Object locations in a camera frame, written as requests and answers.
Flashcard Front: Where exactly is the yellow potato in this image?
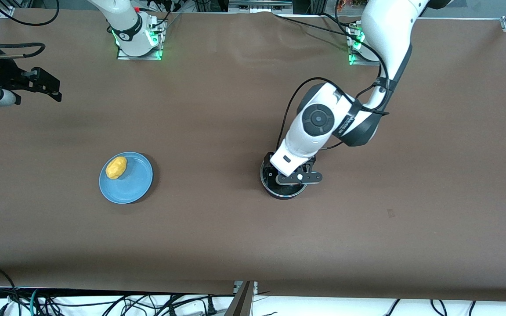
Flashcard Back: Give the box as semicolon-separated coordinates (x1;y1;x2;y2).
105;156;128;180

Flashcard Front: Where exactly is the brown table cover sheet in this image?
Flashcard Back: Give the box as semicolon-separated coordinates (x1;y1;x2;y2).
0;8;506;303

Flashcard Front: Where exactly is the blue round plate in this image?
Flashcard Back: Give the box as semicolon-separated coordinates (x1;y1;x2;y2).
99;151;154;205

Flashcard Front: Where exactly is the aluminium profile beam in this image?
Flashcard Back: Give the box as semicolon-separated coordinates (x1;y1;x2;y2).
224;281;259;316

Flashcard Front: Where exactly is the black pot with blue handle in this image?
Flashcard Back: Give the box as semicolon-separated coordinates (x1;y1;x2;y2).
260;151;311;201

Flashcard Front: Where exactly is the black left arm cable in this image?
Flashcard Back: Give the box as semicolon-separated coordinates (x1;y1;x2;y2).
276;0;390;152

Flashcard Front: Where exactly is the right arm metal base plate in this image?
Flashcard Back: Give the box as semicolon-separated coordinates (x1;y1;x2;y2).
116;18;164;61

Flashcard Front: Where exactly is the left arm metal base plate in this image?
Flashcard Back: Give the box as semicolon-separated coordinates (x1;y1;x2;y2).
347;21;381;66

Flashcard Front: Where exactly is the thin black cable on table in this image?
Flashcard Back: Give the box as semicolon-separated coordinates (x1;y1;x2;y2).
274;12;355;39

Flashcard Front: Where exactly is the silver aluminium frame rail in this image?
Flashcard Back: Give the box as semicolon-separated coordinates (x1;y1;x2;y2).
228;0;294;14

